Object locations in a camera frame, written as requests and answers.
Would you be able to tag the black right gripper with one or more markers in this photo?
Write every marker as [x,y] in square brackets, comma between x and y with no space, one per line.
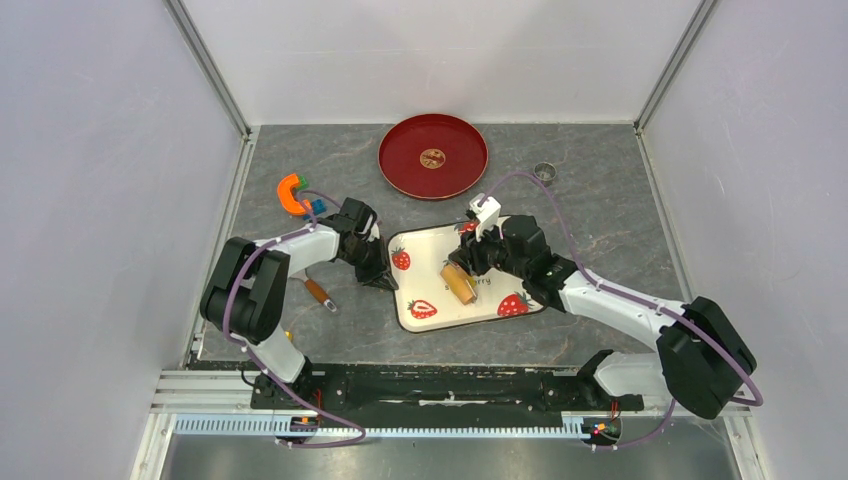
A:
[471,251]

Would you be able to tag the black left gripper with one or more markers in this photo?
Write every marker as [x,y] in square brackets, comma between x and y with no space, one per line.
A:
[378,274]

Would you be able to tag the wooden dough roller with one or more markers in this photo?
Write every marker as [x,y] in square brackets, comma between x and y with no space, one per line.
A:
[460,284]

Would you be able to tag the white strawberry tray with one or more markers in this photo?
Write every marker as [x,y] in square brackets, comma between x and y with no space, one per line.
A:
[434,294]

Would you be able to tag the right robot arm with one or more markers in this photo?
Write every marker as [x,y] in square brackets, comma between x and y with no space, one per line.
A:
[703,360]

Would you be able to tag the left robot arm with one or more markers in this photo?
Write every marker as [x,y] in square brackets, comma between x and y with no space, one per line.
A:
[245,295]

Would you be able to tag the red round plate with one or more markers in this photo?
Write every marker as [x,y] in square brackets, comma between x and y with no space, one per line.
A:
[433,156]

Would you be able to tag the orange curved toy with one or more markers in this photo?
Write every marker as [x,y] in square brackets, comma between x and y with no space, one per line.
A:
[286,191]

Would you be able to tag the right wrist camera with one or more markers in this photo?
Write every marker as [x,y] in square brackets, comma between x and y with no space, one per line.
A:
[486,211]

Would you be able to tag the metal scraper wooden handle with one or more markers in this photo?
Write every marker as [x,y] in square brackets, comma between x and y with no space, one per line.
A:
[315,290]

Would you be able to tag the small metal ring cutter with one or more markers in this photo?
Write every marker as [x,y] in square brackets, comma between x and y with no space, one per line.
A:
[545,173]

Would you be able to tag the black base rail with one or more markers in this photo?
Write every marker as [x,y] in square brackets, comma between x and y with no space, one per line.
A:
[453,396]

